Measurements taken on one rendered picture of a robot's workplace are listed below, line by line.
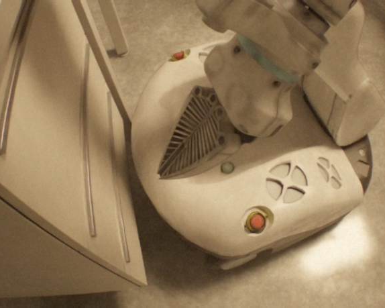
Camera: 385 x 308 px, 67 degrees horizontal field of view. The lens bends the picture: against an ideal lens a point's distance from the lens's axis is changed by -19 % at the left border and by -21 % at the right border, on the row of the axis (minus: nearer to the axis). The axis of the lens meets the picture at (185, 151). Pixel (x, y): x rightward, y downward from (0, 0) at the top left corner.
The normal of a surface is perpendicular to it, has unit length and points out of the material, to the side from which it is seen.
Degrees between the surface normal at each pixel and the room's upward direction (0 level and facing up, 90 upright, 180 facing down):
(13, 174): 90
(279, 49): 71
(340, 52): 90
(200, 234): 56
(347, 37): 90
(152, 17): 0
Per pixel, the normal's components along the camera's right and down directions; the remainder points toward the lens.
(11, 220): 0.18, 0.84
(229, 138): 0.60, -0.13
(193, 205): -0.46, -0.02
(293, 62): -0.13, 0.66
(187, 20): -0.14, -0.50
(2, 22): 0.97, -0.23
